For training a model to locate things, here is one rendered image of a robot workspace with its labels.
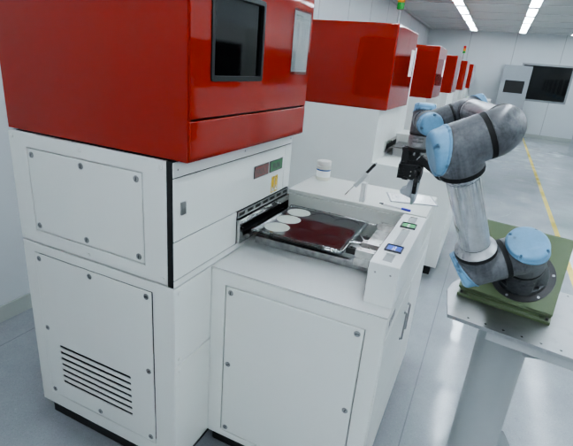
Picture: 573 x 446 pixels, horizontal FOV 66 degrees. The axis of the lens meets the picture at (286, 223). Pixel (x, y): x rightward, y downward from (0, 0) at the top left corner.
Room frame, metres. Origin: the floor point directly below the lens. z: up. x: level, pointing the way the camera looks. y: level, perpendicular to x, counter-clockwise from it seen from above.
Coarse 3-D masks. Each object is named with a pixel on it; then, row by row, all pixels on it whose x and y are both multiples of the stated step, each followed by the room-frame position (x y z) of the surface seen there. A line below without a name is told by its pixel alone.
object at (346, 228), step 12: (276, 216) 1.72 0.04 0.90; (312, 216) 1.77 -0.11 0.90; (324, 216) 1.78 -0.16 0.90; (336, 216) 1.79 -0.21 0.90; (264, 228) 1.57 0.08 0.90; (300, 228) 1.61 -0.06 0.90; (312, 228) 1.62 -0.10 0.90; (324, 228) 1.63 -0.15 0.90; (336, 228) 1.64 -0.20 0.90; (348, 228) 1.65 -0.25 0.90; (312, 240) 1.50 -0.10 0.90; (324, 240) 1.51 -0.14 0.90; (336, 240) 1.52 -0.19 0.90; (348, 240) 1.53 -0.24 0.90
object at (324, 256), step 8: (256, 240) 1.61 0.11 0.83; (264, 240) 1.60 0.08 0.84; (272, 240) 1.58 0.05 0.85; (280, 240) 1.59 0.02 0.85; (280, 248) 1.57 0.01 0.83; (288, 248) 1.56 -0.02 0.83; (296, 248) 1.54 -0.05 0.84; (304, 248) 1.53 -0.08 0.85; (312, 256) 1.52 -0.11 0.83; (320, 256) 1.50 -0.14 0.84; (328, 256) 1.49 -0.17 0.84; (336, 256) 1.48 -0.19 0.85; (336, 264) 1.48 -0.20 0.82; (344, 264) 1.47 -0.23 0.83; (352, 264) 1.45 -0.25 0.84
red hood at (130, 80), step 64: (0, 0) 1.46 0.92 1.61; (64, 0) 1.35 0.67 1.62; (128, 0) 1.25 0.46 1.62; (192, 0) 1.19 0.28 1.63; (256, 0) 1.48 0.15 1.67; (0, 64) 1.47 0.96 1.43; (64, 64) 1.36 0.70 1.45; (128, 64) 1.26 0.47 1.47; (192, 64) 1.19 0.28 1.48; (256, 64) 1.52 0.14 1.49; (64, 128) 1.37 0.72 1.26; (128, 128) 1.26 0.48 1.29; (192, 128) 1.19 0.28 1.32; (256, 128) 1.53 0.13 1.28
